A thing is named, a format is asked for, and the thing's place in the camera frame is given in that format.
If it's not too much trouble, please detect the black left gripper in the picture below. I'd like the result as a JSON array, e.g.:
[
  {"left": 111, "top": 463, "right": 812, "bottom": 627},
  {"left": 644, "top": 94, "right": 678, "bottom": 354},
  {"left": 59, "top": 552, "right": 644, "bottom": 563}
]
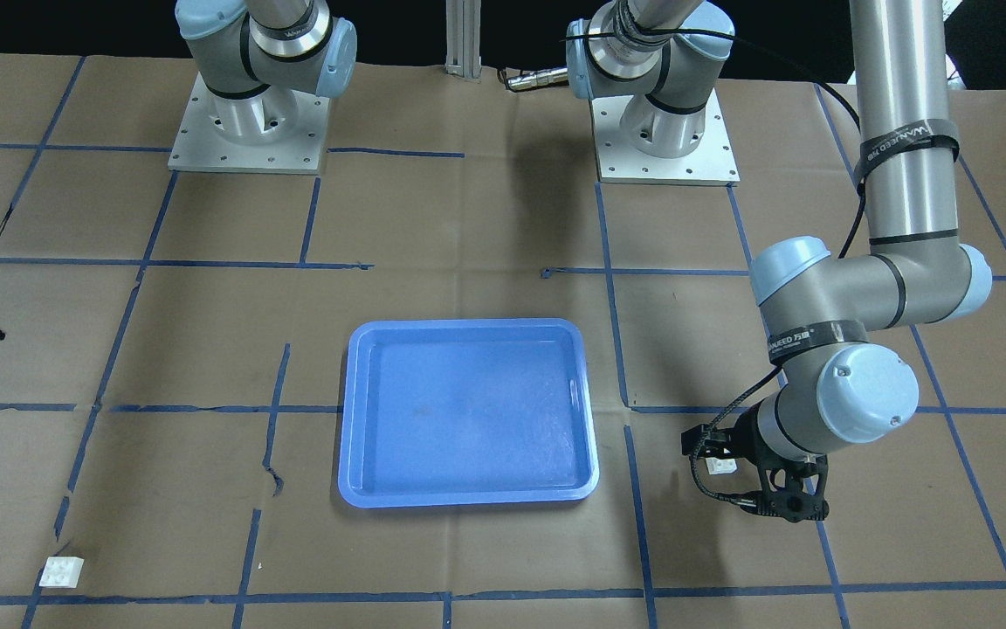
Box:
[{"left": 682, "top": 404, "right": 774, "bottom": 504}]

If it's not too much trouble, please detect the white block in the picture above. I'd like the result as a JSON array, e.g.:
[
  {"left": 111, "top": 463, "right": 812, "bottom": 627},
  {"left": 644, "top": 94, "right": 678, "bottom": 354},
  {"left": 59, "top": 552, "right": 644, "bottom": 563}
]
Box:
[
  {"left": 38, "top": 555, "right": 85, "bottom": 589},
  {"left": 704, "top": 457, "right": 738, "bottom": 475}
]

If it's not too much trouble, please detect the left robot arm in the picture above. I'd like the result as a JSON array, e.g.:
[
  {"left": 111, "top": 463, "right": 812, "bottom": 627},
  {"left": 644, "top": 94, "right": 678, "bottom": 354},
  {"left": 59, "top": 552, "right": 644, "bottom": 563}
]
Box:
[{"left": 566, "top": 1, "right": 993, "bottom": 522}]

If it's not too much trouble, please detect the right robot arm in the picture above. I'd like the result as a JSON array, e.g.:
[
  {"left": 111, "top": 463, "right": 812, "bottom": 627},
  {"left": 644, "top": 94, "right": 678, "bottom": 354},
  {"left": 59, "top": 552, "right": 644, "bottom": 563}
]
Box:
[{"left": 175, "top": 1, "right": 358, "bottom": 147}]

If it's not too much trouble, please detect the blue plastic tray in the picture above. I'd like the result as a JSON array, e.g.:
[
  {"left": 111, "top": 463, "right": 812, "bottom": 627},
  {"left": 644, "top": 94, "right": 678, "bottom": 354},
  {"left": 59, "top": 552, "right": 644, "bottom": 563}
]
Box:
[{"left": 338, "top": 318, "right": 600, "bottom": 508}]

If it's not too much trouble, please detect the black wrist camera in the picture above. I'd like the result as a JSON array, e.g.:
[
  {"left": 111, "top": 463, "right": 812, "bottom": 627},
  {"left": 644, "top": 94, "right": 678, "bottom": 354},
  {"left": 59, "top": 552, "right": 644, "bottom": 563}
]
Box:
[{"left": 743, "top": 455, "right": 830, "bottom": 522}]

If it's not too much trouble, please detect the aluminium frame post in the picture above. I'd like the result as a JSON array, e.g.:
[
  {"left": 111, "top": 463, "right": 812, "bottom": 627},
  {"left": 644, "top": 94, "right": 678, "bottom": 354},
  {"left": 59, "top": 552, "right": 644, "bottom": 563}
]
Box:
[{"left": 444, "top": 0, "right": 482, "bottom": 82}]

